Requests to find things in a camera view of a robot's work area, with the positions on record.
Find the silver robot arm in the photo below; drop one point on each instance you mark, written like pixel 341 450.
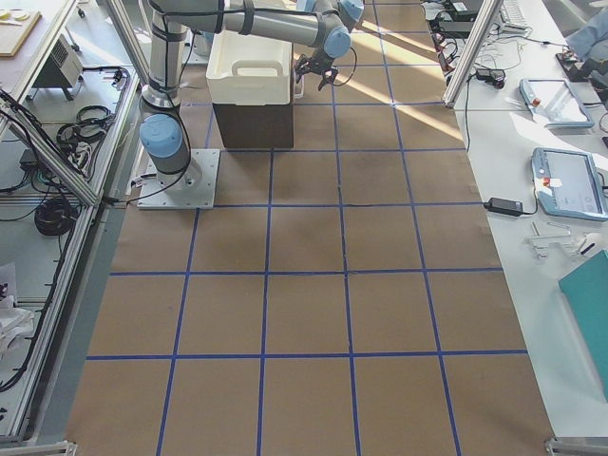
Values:
pixel 307 25

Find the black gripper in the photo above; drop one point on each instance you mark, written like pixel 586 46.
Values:
pixel 317 63

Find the aluminium frame post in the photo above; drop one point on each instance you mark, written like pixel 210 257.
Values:
pixel 480 29

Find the blue teach pendant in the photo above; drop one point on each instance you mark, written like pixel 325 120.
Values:
pixel 567 184
pixel 554 104

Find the blue teach pendant near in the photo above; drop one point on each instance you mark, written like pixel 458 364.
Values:
pixel 567 184

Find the blue teach pendant far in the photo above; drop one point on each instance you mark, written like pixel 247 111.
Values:
pixel 554 104

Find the brown paper table mat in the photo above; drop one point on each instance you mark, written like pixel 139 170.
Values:
pixel 344 297

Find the white plastic tray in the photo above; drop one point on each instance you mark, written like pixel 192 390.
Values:
pixel 249 70

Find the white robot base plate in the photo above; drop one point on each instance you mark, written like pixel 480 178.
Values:
pixel 195 189

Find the black power adapter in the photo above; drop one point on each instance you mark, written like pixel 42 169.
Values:
pixel 507 207

